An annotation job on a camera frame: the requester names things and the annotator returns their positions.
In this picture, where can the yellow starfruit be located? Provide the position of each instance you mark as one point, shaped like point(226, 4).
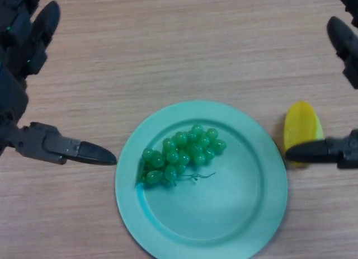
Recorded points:
point(303, 124)

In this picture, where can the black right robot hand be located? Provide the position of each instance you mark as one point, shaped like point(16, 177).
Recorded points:
point(345, 49)

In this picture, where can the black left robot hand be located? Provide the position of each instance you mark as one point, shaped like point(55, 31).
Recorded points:
point(15, 54)

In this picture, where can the green grape bunch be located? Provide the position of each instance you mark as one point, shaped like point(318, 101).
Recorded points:
point(181, 152)

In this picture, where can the green round plate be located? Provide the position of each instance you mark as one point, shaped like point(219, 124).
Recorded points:
point(201, 180)

